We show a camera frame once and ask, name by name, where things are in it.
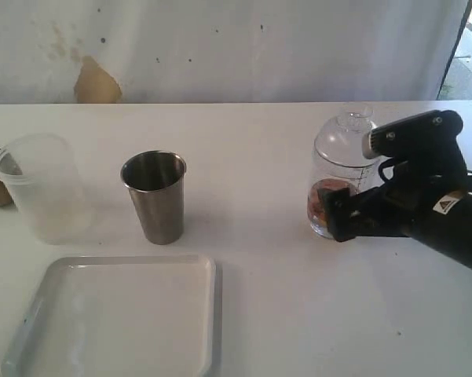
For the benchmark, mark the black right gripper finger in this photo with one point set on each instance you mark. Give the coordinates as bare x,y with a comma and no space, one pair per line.
341,211

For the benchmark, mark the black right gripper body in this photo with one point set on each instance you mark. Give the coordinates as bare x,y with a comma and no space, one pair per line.
428,196

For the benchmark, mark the pile of coins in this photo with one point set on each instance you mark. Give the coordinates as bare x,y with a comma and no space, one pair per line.
315,207

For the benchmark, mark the clear measuring shaker cup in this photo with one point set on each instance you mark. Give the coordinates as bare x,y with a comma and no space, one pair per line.
360,177

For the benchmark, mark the clear dome lid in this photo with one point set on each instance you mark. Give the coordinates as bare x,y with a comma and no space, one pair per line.
339,140

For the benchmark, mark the stainless steel tumbler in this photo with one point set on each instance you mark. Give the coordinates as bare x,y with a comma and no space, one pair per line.
155,182

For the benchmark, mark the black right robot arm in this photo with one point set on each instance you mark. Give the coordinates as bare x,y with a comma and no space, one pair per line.
457,249

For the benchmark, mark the white rectangular tray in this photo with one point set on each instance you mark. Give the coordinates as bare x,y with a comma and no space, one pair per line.
118,316

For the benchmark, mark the translucent plastic container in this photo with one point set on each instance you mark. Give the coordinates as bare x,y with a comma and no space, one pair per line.
40,174

